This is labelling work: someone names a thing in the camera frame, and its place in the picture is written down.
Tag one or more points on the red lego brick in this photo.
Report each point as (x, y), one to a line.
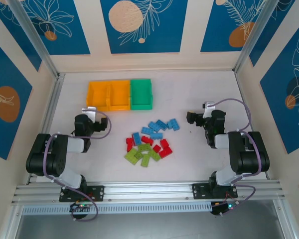
(156, 148)
(147, 140)
(129, 141)
(130, 148)
(164, 143)
(165, 152)

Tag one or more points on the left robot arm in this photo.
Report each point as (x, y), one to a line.
(47, 154)

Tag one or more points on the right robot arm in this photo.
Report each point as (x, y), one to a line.
(249, 154)

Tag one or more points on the orange plastic bin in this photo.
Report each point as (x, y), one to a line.
(119, 95)
(97, 95)

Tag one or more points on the green plastic bin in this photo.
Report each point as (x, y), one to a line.
(140, 94)

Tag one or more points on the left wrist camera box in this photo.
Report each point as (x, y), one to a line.
(89, 111)

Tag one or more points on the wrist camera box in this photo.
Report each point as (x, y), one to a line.
(209, 107)
(89, 111)

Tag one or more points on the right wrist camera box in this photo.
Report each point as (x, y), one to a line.
(209, 107)

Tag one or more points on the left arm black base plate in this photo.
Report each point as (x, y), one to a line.
(98, 193)

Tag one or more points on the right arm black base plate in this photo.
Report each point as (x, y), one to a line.
(199, 191)

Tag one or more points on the aluminium mounting rail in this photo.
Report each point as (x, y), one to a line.
(149, 190)

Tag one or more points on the aluminium frame post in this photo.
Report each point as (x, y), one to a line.
(38, 44)
(253, 37)

